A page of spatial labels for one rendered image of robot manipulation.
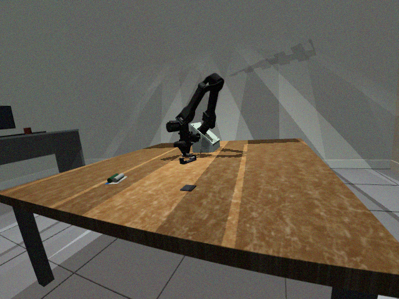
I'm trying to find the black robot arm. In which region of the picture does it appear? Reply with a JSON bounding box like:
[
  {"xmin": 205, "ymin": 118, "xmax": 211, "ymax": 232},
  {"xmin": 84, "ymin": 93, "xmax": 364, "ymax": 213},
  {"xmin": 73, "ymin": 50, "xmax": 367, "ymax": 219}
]
[{"xmin": 166, "ymin": 73, "xmax": 224, "ymax": 142}]

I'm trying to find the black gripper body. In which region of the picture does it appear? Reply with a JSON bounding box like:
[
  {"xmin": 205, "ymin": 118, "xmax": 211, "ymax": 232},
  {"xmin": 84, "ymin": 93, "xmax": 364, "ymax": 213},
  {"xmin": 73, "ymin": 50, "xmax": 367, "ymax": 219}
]
[{"xmin": 173, "ymin": 130, "xmax": 193, "ymax": 147}]

